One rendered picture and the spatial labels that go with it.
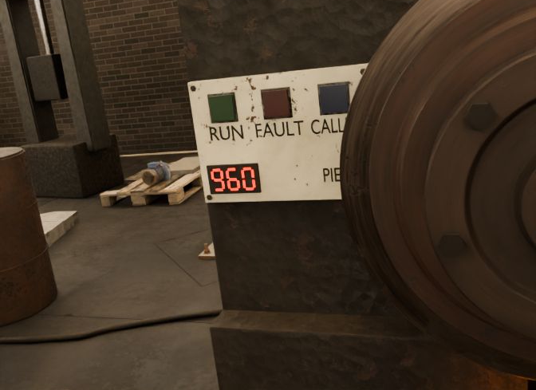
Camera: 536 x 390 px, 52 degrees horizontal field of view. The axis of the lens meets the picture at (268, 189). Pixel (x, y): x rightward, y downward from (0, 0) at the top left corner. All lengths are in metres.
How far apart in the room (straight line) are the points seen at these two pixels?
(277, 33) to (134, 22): 7.01
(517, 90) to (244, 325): 0.54
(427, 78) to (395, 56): 0.04
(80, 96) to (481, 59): 5.41
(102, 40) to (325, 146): 7.35
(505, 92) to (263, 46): 0.38
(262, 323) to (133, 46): 7.06
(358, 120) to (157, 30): 7.04
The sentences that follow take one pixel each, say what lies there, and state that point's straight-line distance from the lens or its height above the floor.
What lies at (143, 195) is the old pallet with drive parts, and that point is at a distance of 5.17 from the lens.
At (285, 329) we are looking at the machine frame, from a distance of 0.85.
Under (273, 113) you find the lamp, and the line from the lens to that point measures 0.77.
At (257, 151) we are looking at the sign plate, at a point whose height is 1.13.
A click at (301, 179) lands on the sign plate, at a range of 0.78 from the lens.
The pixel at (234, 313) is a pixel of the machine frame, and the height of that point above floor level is 0.87.
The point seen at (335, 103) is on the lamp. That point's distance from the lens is 0.75.
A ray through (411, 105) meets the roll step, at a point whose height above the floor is 1.20.
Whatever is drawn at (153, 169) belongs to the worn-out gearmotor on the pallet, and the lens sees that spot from 5.26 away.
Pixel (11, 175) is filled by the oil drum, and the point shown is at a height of 0.77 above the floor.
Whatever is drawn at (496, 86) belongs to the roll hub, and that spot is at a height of 1.22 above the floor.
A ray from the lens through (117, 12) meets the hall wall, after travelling 7.89.
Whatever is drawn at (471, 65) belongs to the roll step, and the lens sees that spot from 0.56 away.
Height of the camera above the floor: 1.28
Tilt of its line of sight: 14 degrees down
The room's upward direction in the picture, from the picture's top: 7 degrees counter-clockwise
